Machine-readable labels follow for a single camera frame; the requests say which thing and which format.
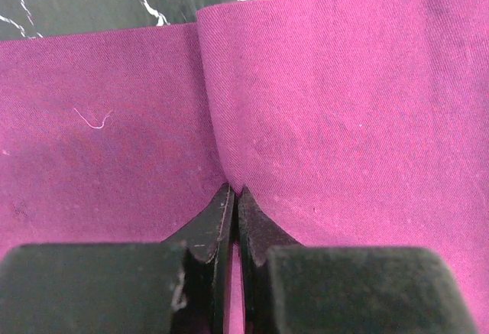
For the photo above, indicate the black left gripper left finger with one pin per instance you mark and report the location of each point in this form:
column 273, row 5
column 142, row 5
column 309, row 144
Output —
column 179, row 285

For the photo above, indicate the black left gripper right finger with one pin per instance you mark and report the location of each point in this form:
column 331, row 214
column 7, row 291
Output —
column 291, row 288

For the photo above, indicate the purple cloth drape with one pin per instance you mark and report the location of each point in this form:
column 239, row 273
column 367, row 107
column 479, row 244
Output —
column 353, row 122

